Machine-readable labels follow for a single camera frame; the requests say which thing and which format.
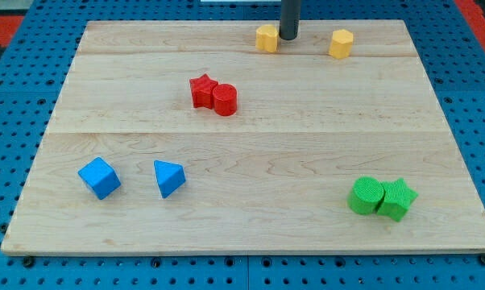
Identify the red star block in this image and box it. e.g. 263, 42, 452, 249
189, 74, 218, 109

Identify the green star block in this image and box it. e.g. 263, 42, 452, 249
376, 178, 418, 222

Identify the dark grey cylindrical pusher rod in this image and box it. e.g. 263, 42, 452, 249
279, 0, 301, 41

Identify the red cylinder block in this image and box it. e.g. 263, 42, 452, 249
213, 84, 238, 116

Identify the yellow hexagon block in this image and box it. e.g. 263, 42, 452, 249
328, 29, 354, 60

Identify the blue cube block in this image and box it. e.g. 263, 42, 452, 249
77, 157, 121, 200

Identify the blue triangle block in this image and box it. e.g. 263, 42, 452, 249
154, 160, 186, 199

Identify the yellow heart block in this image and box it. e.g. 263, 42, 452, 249
255, 24, 279, 53

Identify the green cylinder block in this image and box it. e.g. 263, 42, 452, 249
347, 176, 384, 215

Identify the light wooden board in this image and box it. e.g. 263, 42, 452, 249
1, 20, 485, 257

